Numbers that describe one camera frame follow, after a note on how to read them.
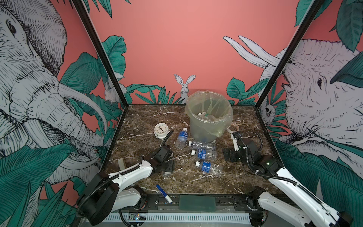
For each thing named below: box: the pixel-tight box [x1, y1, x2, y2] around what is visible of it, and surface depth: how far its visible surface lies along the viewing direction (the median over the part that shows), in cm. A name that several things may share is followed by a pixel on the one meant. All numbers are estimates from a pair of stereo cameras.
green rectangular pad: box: [178, 194, 217, 212], surface depth 74 cm
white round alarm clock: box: [154, 122, 171, 140], surface depth 103 cm
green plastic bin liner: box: [184, 90, 234, 143], surface depth 92 cm
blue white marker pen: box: [155, 183, 173, 205], surface depth 77 cm
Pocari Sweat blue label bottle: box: [190, 148, 218, 162], surface depth 90 cm
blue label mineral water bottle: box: [195, 160, 224, 175], surface depth 85 cm
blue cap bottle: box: [174, 127, 189, 150], surface depth 97 cm
